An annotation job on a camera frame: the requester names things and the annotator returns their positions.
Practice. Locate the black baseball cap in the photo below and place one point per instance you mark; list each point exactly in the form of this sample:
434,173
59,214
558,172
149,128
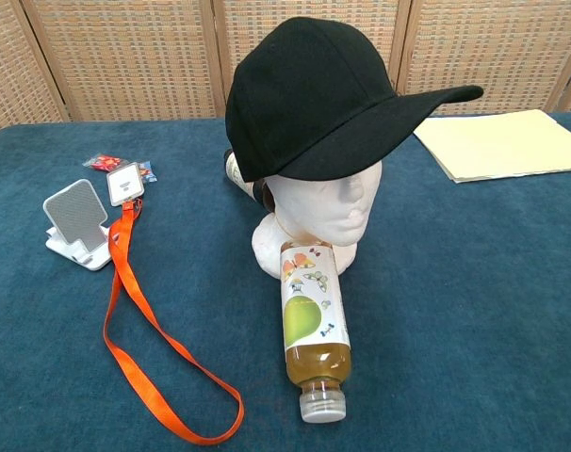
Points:
314,94

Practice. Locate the white foam mannequin head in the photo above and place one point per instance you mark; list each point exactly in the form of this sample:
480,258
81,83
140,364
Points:
323,207

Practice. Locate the dark bottle with white label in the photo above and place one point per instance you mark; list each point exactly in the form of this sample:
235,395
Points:
232,172

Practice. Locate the blue plush tablecloth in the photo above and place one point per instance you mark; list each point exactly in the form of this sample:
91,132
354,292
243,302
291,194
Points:
196,282

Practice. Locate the juice bottle with butterfly label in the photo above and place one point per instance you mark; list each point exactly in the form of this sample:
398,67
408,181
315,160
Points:
314,329

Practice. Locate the blue candy packet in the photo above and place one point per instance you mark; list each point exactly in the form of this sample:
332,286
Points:
148,170

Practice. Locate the white badge card holder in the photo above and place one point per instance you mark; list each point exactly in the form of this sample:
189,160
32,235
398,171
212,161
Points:
123,183

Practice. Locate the red candy packet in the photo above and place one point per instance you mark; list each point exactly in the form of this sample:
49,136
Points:
104,162

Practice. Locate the white folding phone stand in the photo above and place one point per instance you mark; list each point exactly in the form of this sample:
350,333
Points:
76,212

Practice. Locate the cream manila folder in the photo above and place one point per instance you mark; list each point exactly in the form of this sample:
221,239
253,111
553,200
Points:
502,146

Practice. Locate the woven wooden folding screen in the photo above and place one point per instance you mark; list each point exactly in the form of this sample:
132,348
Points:
125,56

